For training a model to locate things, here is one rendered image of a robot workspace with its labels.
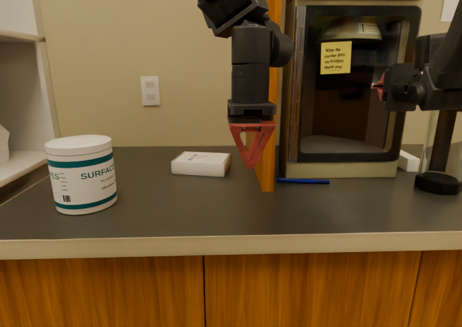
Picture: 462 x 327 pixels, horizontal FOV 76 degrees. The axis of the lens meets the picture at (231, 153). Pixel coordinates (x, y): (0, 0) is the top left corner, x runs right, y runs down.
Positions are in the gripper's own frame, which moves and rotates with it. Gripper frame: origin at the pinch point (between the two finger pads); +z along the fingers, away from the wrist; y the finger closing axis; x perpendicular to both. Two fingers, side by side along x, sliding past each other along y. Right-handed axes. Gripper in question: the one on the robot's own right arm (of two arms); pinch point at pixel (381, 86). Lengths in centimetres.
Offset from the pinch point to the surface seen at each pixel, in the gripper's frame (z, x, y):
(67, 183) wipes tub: -15, 71, -18
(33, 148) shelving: 48, 117, -26
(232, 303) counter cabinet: -21, 38, -44
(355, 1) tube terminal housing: 5.3, 6.4, 20.3
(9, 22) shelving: 47, 117, 22
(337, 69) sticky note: 4.3, 9.9, 4.1
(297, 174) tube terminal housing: 5.8, 18.3, -24.6
